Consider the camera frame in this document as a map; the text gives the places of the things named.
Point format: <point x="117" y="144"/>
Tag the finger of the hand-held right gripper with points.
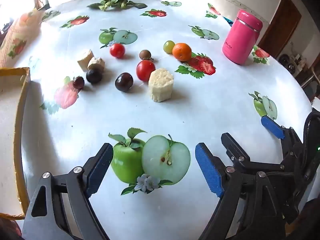
<point x="272" y="127"/>
<point x="236" y="152"/>

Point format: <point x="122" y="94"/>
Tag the black round fruit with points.
<point x="94" y="76"/>

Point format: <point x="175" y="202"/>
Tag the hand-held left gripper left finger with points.
<point x="100" y="172"/>

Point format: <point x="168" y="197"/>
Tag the white fruit print tablecloth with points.
<point x="200" y="105"/>

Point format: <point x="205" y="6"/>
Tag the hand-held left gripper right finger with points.
<point x="210" y="172"/>

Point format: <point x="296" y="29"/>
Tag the brown wooden door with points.
<point x="280" y="27"/>

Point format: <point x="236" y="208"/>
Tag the pink thermos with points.
<point x="241" y="37"/>

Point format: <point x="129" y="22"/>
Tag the large red tomato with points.
<point x="145" y="70"/>

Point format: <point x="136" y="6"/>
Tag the small dark red fruit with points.
<point x="78" y="82"/>

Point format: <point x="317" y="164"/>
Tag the yellow-rimmed white box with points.
<point x="7" y="130"/>

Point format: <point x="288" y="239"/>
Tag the small red tomato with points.
<point x="117" y="50"/>

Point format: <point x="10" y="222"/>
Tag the green grape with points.
<point x="168" y="47"/>

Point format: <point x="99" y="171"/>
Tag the dark purple plum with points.
<point x="124" y="82"/>

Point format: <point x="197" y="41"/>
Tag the small brown round fruit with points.
<point x="145" y="54"/>

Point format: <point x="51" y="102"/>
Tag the beige fruit print cloth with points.
<point x="17" y="37"/>

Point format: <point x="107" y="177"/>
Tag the orange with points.
<point x="182" y="52"/>

